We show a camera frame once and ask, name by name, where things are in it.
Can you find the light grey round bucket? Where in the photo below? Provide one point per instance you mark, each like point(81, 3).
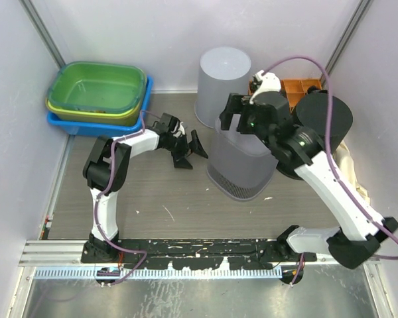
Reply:
point(223, 70)

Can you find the black part in tray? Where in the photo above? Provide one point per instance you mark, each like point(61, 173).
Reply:
point(313, 89)

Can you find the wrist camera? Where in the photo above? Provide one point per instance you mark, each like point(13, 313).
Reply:
point(179, 130)
point(263, 82)

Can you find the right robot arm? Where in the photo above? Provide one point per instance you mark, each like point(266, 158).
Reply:
point(360, 230)

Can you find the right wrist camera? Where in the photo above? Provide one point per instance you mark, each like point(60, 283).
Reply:
point(263, 82)

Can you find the white cable duct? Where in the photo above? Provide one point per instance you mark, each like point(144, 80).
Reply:
point(113, 273)

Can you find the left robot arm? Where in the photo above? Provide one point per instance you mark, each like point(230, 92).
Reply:
point(106, 170)

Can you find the orange compartment tray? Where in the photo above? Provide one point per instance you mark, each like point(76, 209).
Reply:
point(295, 89)

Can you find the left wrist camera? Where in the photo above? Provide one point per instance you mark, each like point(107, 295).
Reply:
point(179, 130)

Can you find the grey mesh waste basket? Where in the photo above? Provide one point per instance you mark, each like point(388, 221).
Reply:
point(239, 165)

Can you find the aluminium rail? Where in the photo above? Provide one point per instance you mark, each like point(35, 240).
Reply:
point(60, 252)

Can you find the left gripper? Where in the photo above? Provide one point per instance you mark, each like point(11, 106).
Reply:
point(180, 160)

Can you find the green plastic tub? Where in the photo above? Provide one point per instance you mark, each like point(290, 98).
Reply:
point(97, 87)

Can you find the yellow-green plastic tub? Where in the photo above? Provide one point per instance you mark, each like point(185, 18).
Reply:
point(127, 118)

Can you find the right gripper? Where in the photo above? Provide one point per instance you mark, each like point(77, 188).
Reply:
point(235, 106)

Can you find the cream cloth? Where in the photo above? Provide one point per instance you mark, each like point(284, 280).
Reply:
point(345, 163)

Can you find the black ribbed bin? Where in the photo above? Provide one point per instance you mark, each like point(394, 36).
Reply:
point(317, 124)

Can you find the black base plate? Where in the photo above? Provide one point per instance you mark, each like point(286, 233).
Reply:
point(202, 254)

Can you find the blue plastic tub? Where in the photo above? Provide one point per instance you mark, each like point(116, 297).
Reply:
point(77, 128)

